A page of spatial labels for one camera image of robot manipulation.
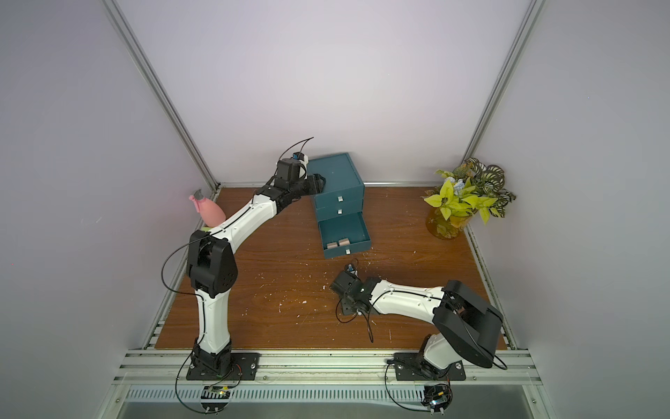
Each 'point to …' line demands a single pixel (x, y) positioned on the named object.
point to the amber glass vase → (445, 230)
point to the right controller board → (437, 396)
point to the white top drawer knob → (340, 198)
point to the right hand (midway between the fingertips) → (350, 297)
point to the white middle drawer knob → (339, 211)
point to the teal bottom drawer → (352, 227)
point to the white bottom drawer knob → (347, 251)
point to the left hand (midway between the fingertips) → (324, 178)
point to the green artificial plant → (471, 188)
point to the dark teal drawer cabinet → (343, 194)
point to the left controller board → (215, 392)
